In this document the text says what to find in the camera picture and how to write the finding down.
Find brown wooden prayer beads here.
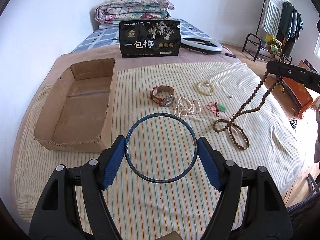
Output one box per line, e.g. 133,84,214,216
213,39,286,151

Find red cord jade pendant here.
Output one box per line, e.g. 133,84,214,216
206,102,230,118

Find thin blue bangle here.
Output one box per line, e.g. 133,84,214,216
124,113,198,184

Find red strap wristwatch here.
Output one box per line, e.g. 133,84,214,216
149,85,175,107

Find orange covered low table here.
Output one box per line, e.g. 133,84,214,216
281,67,318,119

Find dark hanging clothes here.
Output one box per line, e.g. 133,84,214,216
276,1,303,57

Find black clothes rack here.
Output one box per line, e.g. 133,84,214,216
242,0,294,63

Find yellow box on rack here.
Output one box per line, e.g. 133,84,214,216
265,34,282,47

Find striped hanging towel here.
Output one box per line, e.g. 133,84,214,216
260,0,284,36

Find open cardboard box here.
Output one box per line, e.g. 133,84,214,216
34,59,116,153

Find striped yellow bed cover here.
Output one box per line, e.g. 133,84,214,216
13,61,311,240

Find brown blanket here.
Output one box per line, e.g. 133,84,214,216
12,45,239,220

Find black snack bag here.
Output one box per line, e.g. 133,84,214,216
119,19,181,58

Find blue plaid bed sheet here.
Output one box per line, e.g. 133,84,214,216
73,19,209,53

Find folded floral quilt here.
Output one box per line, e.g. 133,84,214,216
95,0,175,25

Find ring light cable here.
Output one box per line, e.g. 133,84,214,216
179,43,237,59

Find cream bead bracelet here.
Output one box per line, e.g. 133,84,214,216
196,80,217,97

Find white ring light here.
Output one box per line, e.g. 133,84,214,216
180,36,222,54

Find white pearl necklace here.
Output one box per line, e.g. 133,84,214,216
173,96,202,118

